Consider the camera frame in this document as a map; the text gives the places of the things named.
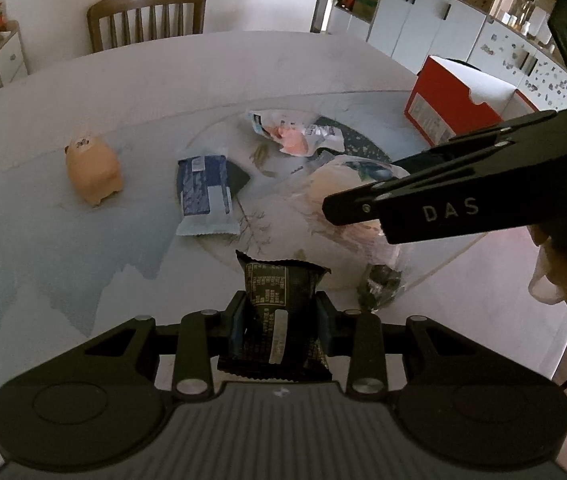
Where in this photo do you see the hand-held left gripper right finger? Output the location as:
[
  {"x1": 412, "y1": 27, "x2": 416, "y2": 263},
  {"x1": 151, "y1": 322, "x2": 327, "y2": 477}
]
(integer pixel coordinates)
[{"x1": 313, "y1": 290, "x2": 479, "y2": 402}]

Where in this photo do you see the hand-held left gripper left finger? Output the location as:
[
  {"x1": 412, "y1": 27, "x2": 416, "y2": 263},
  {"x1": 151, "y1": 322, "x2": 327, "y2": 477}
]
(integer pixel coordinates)
[{"x1": 84, "y1": 290, "x2": 249, "y2": 402}]

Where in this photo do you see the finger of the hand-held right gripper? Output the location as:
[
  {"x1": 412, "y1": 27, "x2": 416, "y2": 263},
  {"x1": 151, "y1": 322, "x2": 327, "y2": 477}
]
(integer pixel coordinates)
[
  {"x1": 322, "y1": 152, "x2": 539, "y2": 226},
  {"x1": 391, "y1": 110, "x2": 561, "y2": 178}
]

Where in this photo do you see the black snack packet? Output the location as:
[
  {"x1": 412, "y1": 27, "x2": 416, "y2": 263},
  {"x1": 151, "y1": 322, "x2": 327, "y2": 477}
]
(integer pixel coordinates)
[{"x1": 218, "y1": 249, "x2": 333, "y2": 383}]

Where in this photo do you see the red cardboard box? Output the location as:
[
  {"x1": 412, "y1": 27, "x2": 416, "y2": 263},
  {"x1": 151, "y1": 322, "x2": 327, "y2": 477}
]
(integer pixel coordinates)
[{"x1": 403, "y1": 56, "x2": 557, "y2": 148}]

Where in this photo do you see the bread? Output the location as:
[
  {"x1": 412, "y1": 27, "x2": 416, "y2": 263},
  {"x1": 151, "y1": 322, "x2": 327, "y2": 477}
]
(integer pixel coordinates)
[{"x1": 283, "y1": 155, "x2": 411, "y2": 271}]

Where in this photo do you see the grey round table desktop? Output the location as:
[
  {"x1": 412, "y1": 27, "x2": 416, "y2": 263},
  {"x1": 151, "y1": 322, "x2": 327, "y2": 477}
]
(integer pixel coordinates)
[{"x1": 0, "y1": 30, "x2": 567, "y2": 441}]

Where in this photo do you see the person's right hand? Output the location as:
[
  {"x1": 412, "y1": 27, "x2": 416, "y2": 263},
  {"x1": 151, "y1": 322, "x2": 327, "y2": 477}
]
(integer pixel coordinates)
[{"x1": 527, "y1": 212, "x2": 567, "y2": 325}]

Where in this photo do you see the dark speckled round placemat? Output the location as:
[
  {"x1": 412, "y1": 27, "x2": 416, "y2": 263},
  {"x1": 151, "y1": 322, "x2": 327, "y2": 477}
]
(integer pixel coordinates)
[{"x1": 226, "y1": 116, "x2": 394, "y2": 196}]

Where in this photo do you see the dark green packet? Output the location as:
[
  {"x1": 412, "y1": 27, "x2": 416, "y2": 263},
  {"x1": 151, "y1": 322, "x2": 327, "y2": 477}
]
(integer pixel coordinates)
[{"x1": 356, "y1": 265, "x2": 404, "y2": 311}]

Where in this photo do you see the black seat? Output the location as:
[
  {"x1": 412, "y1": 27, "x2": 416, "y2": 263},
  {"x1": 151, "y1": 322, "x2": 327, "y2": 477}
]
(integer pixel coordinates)
[{"x1": 443, "y1": 58, "x2": 484, "y2": 73}]

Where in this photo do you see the clear packet with pink snack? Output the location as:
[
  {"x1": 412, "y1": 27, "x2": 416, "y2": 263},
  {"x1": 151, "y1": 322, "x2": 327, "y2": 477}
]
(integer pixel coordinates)
[{"x1": 246, "y1": 110, "x2": 347, "y2": 157}]

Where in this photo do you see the white storage cupboard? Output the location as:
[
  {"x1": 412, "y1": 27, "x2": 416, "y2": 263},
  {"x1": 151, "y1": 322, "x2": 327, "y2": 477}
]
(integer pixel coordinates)
[{"x1": 313, "y1": 0, "x2": 567, "y2": 111}]

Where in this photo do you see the blue snack packet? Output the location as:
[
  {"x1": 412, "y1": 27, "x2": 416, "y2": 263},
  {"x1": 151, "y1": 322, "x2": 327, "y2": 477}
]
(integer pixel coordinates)
[{"x1": 176, "y1": 154, "x2": 241, "y2": 237}]

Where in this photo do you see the tan plush toy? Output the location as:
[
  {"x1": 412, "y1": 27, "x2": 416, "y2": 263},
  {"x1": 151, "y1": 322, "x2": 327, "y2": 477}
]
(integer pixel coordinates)
[{"x1": 65, "y1": 137, "x2": 123, "y2": 207}]

